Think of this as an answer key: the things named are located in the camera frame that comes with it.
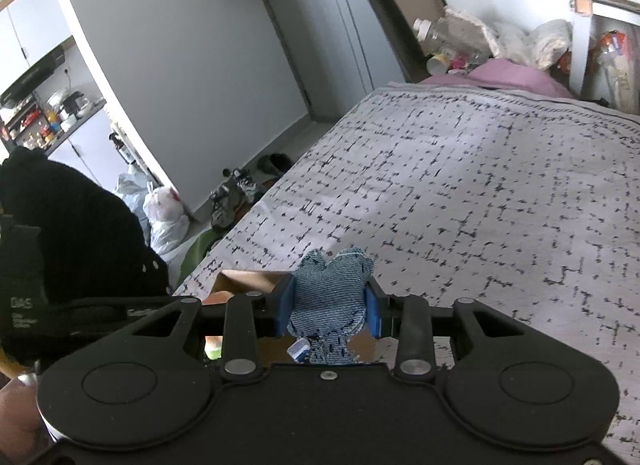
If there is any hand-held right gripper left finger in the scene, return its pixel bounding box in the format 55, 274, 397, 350
122, 275, 297, 381

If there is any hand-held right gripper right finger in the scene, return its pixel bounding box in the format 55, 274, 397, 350
365, 281, 531, 381

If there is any cardboard box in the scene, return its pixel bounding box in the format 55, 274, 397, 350
202, 269, 401, 368

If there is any blue-grey knitted cloth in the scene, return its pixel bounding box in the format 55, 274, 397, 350
286, 247, 376, 366

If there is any watermelon slice plush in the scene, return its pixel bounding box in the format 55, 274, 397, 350
204, 290, 229, 361

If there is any green cartoon rug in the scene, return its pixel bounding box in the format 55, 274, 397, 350
179, 229, 222, 272

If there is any grey white sneaker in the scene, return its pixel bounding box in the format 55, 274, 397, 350
209, 184, 247, 232
227, 168, 259, 202

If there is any pair of black shoes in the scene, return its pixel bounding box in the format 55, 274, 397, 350
257, 154, 296, 176

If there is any white plastic bag red print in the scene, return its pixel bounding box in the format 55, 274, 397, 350
142, 185, 191, 254

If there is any steel cooking pot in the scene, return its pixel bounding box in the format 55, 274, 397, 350
46, 88, 92, 120

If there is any black range hood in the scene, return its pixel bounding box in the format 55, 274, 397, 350
0, 44, 69, 107

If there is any pink bed sheet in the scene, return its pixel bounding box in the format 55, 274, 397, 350
419, 58, 576, 99

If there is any grey wardrobe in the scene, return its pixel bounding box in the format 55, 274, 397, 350
254, 0, 407, 124

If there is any clear plastic bottle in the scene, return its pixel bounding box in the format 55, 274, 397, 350
413, 14, 495, 60

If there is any brown board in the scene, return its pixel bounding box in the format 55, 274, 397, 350
349, 0, 447, 84

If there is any crumpled white bag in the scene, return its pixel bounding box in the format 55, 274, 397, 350
492, 19, 572, 72

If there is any white shelf unit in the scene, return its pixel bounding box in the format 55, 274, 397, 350
554, 0, 640, 113

